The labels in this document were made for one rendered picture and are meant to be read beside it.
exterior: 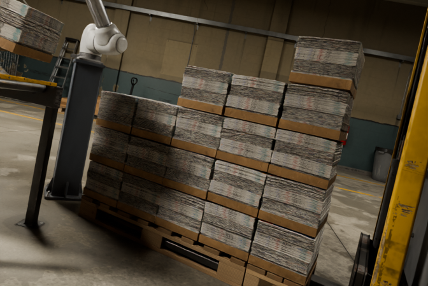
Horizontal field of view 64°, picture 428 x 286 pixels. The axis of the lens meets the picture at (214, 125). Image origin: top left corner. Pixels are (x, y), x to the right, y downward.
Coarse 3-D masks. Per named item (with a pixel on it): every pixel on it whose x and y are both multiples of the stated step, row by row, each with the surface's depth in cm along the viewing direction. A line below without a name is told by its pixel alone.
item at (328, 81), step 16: (304, 80) 161; (320, 80) 158; (336, 80) 155; (288, 128) 163; (304, 128) 160; (320, 128) 157; (288, 176) 162; (304, 176) 159; (288, 224) 161; (272, 272) 164; (288, 272) 160
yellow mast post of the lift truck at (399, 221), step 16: (416, 96) 126; (416, 112) 124; (416, 128) 124; (416, 144) 124; (400, 160) 129; (416, 160) 124; (400, 176) 126; (416, 176) 124; (400, 192) 126; (416, 192) 123; (400, 208) 125; (416, 208) 123; (400, 224) 125; (384, 240) 127; (400, 240) 125; (384, 256) 127; (400, 256) 125; (384, 272) 127; (400, 272) 125
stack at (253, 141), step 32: (128, 96) 206; (96, 128) 216; (160, 128) 195; (192, 128) 187; (224, 128) 178; (256, 128) 171; (128, 160) 205; (160, 160) 194; (192, 160) 185; (256, 160) 170; (128, 192) 204; (160, 192) 194; (224, 192) 176; (256, 192) 170; (128, 224) 219; (192, 224) 184; (224, 224) 176; (256, 224) 173; (224, 256) 178
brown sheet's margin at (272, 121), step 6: (228, 108) 177; (228, 114) 177; (234, 114) 176; (240, 114) 174; (246, 114) 173; (252, 114) 171; (258, 114) 170; (252, 120) 171; (258, 120) 170; (264, 120) 169; (270, 120) 167; (276, 120) 166; (276, 126) 168
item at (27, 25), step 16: (0, 0) 154; (0, 16) 154; (16, 16) 154; (32, 16) 157; (48, 16) 167; (0, 32) 155; (16, 32) 154; (32, 32) 161; (48, 32) 171; (32, 48) 166; (48, 48) 176
